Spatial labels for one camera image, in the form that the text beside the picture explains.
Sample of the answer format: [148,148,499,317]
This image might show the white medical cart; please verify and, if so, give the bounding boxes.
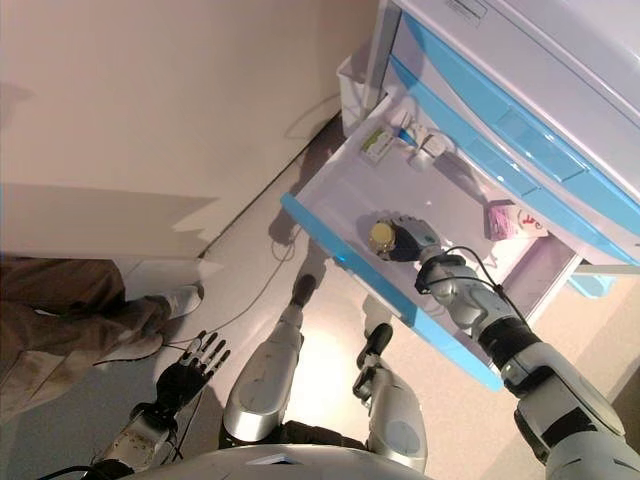
[337,0,640,321]

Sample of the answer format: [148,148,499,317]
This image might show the white sneaker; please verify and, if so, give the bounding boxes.
[92,332,166,369]
[162,284,206,319]

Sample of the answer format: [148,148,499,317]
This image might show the silver right robot leg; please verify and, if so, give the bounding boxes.
[352,322,429,477]

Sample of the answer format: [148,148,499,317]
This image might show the white drawer blue handle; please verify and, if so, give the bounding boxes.
[397,9,640,237]
[279,94,589,394]
[387,54,640,267]

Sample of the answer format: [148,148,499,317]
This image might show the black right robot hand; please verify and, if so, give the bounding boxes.
[377,213,445,265]

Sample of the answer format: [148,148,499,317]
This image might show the clear bottle yellow capsules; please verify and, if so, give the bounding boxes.
[368,221,402,259]

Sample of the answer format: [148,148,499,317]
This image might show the silver robot leg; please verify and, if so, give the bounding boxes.
[352,322,429,477]
[219,274,319,449]

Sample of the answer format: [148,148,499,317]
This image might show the thin white floor cable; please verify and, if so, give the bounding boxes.
[164,222,299,352]

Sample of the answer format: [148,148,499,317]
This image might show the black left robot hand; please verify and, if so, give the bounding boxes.
[154,329,232,409]

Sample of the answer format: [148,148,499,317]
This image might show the pink purple medicine box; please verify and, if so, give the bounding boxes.
[485,199,519,242]

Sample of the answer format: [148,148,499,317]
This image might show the white plastic side bin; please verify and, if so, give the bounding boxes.
[337,42,374,139]

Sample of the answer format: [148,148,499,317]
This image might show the silver left robot leg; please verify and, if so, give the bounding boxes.
[219,274,319,449]

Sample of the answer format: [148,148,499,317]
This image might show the white box red print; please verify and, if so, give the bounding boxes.
[514,204,549,241]

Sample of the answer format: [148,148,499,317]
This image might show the white bin blue lid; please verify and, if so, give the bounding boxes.
[567,272,617,299]

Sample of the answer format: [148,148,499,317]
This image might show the person in brown trousers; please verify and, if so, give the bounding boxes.
[0,257,167,412]

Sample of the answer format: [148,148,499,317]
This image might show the green white medicine box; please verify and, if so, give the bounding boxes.
[360,127,397,164]

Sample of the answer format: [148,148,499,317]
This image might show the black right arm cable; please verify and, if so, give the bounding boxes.
[414,244,529,324]

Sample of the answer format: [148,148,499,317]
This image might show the grey robot torso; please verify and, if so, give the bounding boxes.
[114,442,401,480]

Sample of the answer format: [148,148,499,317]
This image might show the small white medicine box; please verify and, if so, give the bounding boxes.
[414,128,454,161]
[389,108,417,133]

